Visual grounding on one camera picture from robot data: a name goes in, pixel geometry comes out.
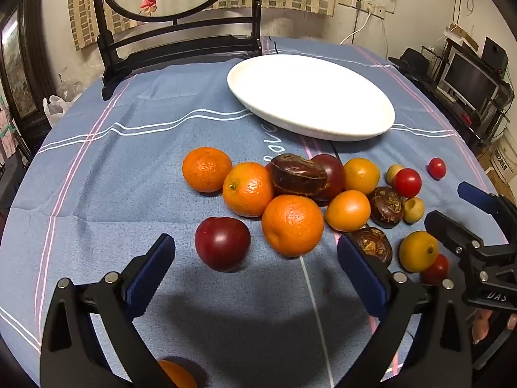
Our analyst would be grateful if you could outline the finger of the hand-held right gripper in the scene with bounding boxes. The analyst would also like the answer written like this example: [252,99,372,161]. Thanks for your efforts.
[458,182,517,247]
[424,210,483,259]

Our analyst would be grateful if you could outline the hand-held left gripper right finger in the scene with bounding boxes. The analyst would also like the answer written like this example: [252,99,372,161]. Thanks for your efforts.
[337,233,473,388]

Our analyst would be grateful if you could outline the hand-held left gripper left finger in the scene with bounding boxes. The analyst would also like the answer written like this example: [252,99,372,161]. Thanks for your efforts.
[39,233,176,388]

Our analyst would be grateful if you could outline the small brown water chestnut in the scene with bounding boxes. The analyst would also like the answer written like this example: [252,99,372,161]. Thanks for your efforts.
[369,186,405,229]
[351,227,393,266]

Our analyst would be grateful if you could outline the small smooth yellow orange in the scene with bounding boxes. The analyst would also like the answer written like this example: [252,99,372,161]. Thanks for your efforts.
[399,231,439,273]

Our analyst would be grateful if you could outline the red cherry tomato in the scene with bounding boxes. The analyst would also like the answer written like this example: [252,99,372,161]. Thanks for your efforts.
[394,168,422,198]
[428,158,447,180]
[421,254,450,286]

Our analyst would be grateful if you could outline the small green jujube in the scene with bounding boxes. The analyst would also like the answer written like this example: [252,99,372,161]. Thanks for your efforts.
[385,164,405,187]
[403,197,426,224]

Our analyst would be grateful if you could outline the dark red plum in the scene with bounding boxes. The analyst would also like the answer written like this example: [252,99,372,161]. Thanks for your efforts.
[311,154,346,203]
[195,217,251,273]

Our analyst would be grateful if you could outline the tangerine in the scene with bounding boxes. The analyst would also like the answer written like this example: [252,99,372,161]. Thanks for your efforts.
[222,162,275,218]
[261,194,325,258]
[182,146,233,193]
[157,359,198,388]

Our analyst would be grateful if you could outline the large brown water chestnut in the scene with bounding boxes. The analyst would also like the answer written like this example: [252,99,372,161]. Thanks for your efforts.
[269,154,328,197]

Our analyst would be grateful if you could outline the white oval plate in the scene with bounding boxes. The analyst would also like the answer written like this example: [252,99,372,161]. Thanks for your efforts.
[227,54,396,142]

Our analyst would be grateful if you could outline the person's right hand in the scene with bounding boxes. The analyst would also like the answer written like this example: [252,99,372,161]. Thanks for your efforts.
[472,309,493,344]

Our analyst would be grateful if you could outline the cardboard box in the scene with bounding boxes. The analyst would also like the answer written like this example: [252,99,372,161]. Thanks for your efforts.
[487,137,517,182]

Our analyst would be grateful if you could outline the blue striped tablecloth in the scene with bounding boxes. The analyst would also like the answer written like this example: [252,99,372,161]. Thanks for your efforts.
[0,36,510,388]

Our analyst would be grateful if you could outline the computer monitor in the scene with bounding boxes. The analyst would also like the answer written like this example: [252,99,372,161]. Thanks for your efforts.
[438,52,501,118]

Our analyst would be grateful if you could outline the black speaker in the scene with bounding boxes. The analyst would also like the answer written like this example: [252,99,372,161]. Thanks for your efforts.
[482,36,509,71]

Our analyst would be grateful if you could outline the black hat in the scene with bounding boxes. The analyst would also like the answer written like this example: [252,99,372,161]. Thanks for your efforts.
[388,48,431,74]

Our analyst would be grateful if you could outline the white plastic bag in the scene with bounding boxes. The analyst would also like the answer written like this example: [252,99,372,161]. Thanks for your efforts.
[42,95,73,128]

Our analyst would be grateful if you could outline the round embroidered screen stand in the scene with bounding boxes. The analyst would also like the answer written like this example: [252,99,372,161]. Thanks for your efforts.
[91,0,263,102]

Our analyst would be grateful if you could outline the dark framed painting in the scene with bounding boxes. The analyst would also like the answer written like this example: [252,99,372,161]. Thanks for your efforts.
[0,0,53,130]

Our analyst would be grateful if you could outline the white cable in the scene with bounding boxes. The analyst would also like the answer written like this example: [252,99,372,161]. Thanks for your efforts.
[339,8,373,45]

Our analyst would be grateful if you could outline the white wall sockets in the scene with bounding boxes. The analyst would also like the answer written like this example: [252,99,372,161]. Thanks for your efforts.
[337,0,386,19]

